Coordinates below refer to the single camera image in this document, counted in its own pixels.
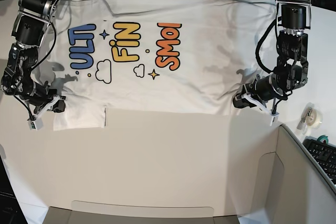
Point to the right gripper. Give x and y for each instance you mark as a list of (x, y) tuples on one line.
[(39, 99)]

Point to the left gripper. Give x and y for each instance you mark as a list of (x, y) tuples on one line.
[(257, 94)]

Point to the white printed t-shirt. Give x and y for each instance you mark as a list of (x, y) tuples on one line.
[(179, 56)]

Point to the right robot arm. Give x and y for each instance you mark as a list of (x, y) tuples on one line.
[(33, 21)]

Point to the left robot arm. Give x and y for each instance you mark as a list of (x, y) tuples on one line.
[(293, 18)]

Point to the clear tape roll dispenser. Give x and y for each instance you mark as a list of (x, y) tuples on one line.
[(311, 119)]

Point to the green tape roll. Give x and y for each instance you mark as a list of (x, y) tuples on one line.
[(323, 139)]

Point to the black computer keyboard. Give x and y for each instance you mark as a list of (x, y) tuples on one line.
[(324, 154)]

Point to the grey cardboard box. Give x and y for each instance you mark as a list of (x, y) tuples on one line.
[(290, 188)]

